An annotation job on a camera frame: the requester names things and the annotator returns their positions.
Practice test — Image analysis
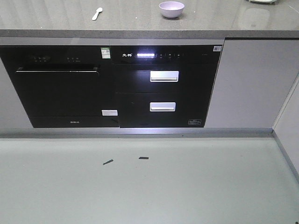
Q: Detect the silver drawer handle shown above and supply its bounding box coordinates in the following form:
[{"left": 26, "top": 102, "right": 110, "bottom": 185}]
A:
[
  {"left": 150, "top": 70, "right": 179, "bottom": 82},
  {"left": 149, "top": 102, "right": 176, "bottom": 112}
]

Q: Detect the upper silver drawer handle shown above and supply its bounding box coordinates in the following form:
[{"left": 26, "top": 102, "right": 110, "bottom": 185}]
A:
[{"left": 150, "top": 70, "right": 179, "bottom": 82}]

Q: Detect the white side cabinet panel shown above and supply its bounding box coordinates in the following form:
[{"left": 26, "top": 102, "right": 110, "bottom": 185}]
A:
[{"left": 273, "top": 77, "right": 299, "bottom": 175}]

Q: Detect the lilac plastic bowl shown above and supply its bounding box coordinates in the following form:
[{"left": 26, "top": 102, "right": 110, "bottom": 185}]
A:
[{"left": 159, "top": 1, "right": 185, "bottom": 19}]

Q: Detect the grey cabinet door panel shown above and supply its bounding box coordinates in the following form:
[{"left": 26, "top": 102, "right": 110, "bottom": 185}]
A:
[{"left": 205, "top": 40, "right": 299, "bottom": 128}]

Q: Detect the lower silver drawer handle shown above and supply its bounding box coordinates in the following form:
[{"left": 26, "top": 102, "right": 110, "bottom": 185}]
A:
[{"left": 149, "top": 102, "right": 176, "bottom": 112}]

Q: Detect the pale green plastic spoon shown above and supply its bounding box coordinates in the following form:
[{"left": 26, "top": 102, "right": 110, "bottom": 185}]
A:
[{"left": 92, "top": 7, "right": 103, "bottom": 21}]

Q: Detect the black two-drawer disinfection cabinet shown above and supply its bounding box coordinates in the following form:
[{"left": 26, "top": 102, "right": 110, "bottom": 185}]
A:
[{"left": 111, "top": 45, "right": 222, "bottom": 128}]

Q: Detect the white rice cooker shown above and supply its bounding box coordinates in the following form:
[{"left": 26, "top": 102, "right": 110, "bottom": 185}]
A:
[{"left": 248, "top": 0, "right": 278, "bottom": 4}]

